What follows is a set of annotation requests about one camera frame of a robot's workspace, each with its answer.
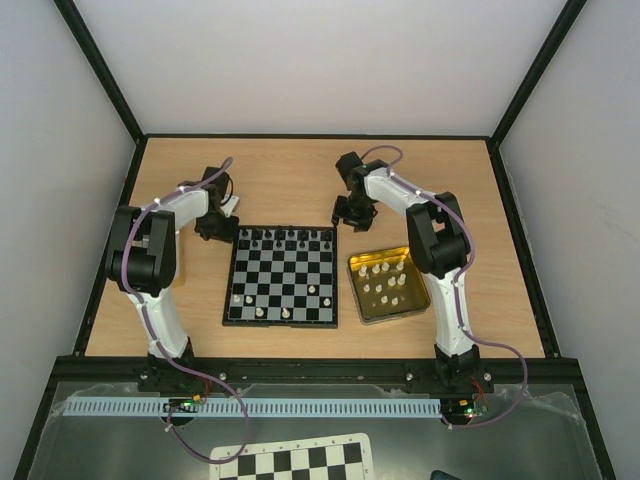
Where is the gold tin with pieces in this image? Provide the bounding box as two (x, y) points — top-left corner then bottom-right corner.
(347, 246), (431, 325)

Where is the black silver chess board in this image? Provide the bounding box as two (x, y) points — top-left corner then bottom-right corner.
(222, 225), (338, 328)

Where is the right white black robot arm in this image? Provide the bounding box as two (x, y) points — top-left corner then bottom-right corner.
(332, 152), (480, 392)

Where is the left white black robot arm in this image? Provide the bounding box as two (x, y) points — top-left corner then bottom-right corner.
(106, 157), (239, 390)

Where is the silver gold tin lid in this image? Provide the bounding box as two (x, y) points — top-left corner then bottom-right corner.
(172, 260), (186, 288)

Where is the printed checkerboard sheet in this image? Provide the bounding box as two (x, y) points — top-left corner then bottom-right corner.
(209, 433), (376, 480)

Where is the black phone corner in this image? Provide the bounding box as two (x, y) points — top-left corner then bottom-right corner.
(430, 470), (460, 480)

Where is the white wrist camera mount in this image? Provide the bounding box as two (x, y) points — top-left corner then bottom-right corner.
(221, 196), (240, 217)

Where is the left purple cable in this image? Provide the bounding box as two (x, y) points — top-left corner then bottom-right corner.
(122, 156), (251, 461)

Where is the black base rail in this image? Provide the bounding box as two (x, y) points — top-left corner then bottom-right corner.
(137, 362), (496, 394)

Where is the black aluminium frame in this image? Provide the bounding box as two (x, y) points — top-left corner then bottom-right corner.
(9, 0), (616, 480)

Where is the white slotted cable duct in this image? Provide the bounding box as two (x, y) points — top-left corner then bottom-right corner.
(62, 397), (441, 419)

